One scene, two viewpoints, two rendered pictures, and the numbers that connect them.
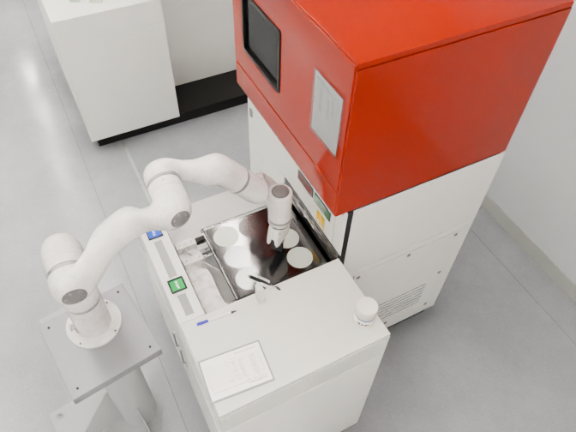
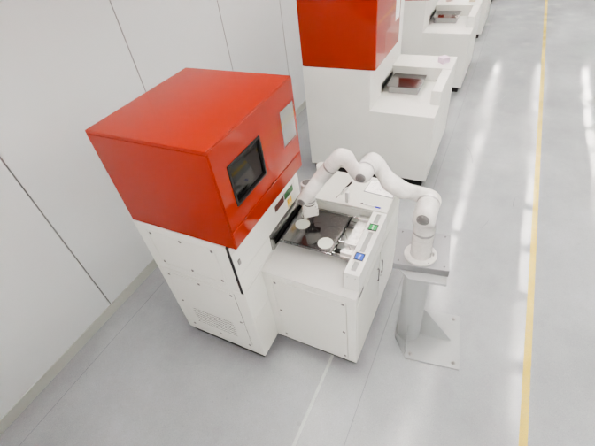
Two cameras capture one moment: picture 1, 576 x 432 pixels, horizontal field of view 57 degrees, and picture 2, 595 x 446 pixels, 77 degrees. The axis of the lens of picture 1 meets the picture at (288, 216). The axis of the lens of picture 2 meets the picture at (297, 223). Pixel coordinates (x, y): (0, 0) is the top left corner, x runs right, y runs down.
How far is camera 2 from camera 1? 274 cm
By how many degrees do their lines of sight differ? 73
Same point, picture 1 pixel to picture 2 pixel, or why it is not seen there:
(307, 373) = not seen: hidden behind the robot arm
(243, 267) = (335, 226)
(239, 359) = (376, 190)
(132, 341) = (408, 237)
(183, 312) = (381, 217)
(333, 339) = (338, 177)
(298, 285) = (328, 196)
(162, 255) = (366, 244)
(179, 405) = (387, 318)
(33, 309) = not seen: outside the picture
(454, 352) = not seen: hidden behind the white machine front
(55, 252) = (429, 202)
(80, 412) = (440, 355)
